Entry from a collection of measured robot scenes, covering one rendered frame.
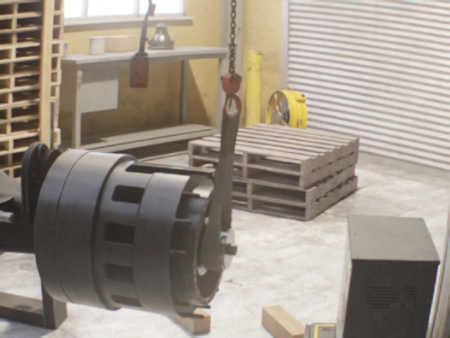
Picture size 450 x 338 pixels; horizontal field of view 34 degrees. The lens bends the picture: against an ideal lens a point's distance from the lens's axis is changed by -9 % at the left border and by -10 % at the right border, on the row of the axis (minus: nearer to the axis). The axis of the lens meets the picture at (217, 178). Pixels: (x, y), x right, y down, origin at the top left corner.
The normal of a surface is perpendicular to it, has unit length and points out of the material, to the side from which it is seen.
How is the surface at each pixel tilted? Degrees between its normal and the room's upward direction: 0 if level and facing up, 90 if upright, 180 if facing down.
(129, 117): 90
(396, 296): 90
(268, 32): 90
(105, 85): 90
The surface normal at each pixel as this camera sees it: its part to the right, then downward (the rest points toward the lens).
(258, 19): -0.68, 0.15
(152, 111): 0.73, 0.18
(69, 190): -0.18, -0.52
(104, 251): -0.28, 0.11
